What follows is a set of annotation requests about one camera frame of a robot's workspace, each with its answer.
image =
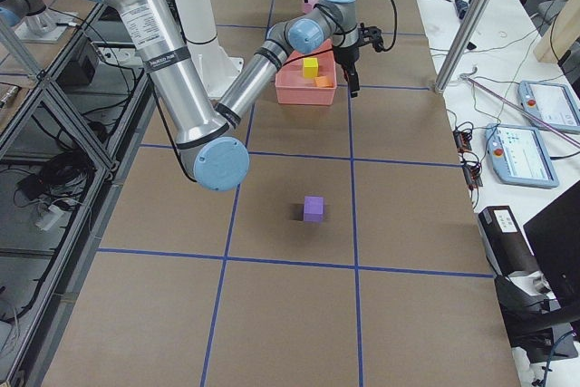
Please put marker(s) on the pink foam block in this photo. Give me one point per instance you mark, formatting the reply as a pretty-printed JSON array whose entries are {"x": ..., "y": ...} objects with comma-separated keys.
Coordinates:
[{"x": 308, "y": 6}]

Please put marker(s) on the orange foam block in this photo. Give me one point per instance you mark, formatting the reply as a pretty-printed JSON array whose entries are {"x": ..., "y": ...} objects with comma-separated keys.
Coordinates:
[{"x": 323, "y": 81}]

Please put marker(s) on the yellow foam block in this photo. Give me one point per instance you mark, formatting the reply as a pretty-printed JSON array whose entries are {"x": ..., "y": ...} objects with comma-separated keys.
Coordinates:
[{"x": 310, "y": 67}]

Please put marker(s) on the purple foam block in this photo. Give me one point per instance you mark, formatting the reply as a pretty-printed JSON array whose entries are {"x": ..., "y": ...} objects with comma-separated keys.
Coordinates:
[{"x": 313, "y": 210}]

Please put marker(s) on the pink plastic bin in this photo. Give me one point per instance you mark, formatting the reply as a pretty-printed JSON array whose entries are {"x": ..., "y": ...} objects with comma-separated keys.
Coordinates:
[{"x": 292, "y": 88}]

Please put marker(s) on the metal rod with hook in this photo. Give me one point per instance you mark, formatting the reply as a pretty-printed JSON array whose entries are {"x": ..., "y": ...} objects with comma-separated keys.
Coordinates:
[{"x": 469, "y": 77}]

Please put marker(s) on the near teach pendant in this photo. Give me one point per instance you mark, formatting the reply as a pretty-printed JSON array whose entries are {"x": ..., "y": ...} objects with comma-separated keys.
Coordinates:
[{"x": 519, "y": 156}]

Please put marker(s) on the teach pendant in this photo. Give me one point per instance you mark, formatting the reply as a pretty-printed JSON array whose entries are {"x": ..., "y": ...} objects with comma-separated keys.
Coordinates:
[
  {"x": 552, "y": 103},
  {"x": 519, "y": 156}
]

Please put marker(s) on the far teach pendant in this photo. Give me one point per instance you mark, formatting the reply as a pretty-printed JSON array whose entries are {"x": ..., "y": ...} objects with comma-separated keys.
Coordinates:
[{"x": 552, "y": 103}]

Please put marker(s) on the black box with label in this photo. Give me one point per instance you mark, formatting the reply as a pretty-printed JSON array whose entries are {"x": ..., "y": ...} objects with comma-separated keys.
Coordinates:
[{"x": 505, "y": 245}]

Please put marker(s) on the black monitor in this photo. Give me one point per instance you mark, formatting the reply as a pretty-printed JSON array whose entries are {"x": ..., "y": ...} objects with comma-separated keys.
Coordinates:
[{"x": 553, "y": 234}]

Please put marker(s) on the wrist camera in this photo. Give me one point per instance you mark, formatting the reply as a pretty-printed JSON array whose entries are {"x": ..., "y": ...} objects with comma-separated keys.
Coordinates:
[{"x": 371, "y": 35}]

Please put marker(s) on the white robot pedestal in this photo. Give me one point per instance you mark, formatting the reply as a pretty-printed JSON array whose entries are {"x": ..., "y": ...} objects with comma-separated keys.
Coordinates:
[{"x": 216, "y": 69}]

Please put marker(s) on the aluminium frame post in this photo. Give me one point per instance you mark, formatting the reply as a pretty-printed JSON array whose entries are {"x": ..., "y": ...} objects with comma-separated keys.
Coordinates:
[{"x": 459, "y": 44}]

